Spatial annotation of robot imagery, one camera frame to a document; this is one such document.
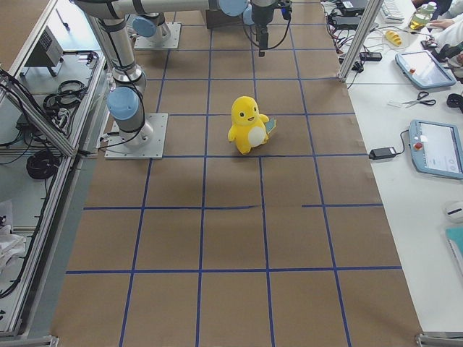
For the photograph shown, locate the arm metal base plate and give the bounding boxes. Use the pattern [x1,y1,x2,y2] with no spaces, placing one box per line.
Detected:
[104,113,168,160]
[132,17,182,51]

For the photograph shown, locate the near blue teach pendant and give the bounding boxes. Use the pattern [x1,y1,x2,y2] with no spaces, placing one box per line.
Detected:
[409,119,462,180]

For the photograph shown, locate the white computer mouse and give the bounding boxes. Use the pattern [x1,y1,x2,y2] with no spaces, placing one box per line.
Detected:
[443,201,463,223]

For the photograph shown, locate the coiled black cables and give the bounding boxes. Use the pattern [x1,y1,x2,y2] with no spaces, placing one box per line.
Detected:
[25,149,59,180]

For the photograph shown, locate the grey electronics box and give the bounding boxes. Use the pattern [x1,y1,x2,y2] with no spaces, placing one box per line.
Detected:
[25,26,64,77]

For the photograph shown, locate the white keyboard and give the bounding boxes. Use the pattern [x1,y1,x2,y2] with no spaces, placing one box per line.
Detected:
[379,0,404,24]

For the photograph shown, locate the yellow oil bottle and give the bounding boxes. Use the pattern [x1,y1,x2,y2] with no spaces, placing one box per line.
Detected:
[408,1,437,30]

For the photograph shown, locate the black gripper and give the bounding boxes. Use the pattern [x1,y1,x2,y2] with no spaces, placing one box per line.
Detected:
[251,0,292,57]

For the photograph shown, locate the far blue teach pendant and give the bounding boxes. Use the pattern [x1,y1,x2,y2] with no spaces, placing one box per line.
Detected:
[395,51,456,90]

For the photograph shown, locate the yellow plush dinosaur toy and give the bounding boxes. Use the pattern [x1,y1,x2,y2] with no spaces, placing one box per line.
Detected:
[227,96,276,155]

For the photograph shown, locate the yellow banana toy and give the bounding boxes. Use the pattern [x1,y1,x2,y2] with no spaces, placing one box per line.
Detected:
[384,30,402,47]

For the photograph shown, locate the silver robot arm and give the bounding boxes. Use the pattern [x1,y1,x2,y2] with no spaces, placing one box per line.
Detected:
[76,1,292,159]
[132,1,247,44]

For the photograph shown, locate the crumpled white cloth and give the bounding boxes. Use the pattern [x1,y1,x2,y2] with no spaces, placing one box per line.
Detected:
[0,200,27,275]

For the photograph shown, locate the blue teach pendant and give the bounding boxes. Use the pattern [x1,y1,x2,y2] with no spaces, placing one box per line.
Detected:
[395,51,456,90]
[409,119,462,180]

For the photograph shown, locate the black handled scissors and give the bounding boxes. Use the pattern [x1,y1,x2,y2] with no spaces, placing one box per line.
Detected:
[402,91,436,108]

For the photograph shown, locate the teal notebook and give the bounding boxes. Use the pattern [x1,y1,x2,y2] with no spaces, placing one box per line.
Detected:
[445,227,463,271]

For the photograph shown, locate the black power adapter brick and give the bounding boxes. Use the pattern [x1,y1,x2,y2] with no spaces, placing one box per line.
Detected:
[368,146,397,160]

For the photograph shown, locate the person hand at desk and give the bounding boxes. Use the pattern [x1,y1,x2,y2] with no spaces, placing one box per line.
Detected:
[427,19,455,30]

